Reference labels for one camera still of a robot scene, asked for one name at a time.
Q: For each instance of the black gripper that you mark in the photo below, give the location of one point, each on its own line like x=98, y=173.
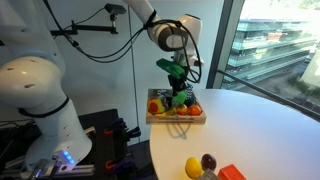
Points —
x=176, y=83

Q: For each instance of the green block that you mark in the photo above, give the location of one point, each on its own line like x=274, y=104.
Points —
x=180, y=98

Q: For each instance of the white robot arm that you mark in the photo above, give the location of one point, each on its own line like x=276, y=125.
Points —
x=33, y=83

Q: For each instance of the wooden tray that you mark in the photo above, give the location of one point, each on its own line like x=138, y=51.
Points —
x=175, y=120

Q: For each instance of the grey block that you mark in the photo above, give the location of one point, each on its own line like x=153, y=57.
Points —
x=208, y=176

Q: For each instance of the orange block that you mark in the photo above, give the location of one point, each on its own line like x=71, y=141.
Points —
x=231, y=173

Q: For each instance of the white zebra soft cube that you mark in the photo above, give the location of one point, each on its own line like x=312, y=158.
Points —
x=165, y=100

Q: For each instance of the blue black soft cube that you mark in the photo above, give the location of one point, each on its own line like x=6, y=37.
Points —
x=190, y=101

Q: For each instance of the yellow orange toy peach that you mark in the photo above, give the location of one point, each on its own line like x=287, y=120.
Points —
x=182, y=109

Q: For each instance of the small yellow toy fruit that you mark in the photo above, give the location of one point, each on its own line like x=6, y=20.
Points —
x=171, y=111

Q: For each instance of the orange toy fruit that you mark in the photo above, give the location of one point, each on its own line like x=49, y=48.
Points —
x=194, y=110

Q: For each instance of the black clamp orange tips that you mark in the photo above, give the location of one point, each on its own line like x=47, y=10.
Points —
x=118, y=131

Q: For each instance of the purple toy plum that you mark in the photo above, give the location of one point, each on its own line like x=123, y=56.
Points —
x=208, y=162

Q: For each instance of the yellow toy lemon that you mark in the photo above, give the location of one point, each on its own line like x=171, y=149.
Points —
x=193, y=167

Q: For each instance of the dark window handrail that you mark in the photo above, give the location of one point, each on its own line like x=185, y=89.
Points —
x=266, y=94

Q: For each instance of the purple black clamp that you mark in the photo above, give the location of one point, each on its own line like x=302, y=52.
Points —
x=120, y=163

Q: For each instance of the black robot cart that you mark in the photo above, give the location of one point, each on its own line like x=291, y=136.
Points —
x=103, y=146

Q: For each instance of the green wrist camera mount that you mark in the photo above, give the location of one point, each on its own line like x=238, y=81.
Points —
x=170, y=68

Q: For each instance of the dark window frame post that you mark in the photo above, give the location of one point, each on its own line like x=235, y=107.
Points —
x=223, y=43

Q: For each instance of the black external camera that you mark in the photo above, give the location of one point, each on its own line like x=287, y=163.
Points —
x=115, y=9

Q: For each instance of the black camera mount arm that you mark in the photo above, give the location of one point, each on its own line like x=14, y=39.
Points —
x=90, y=28

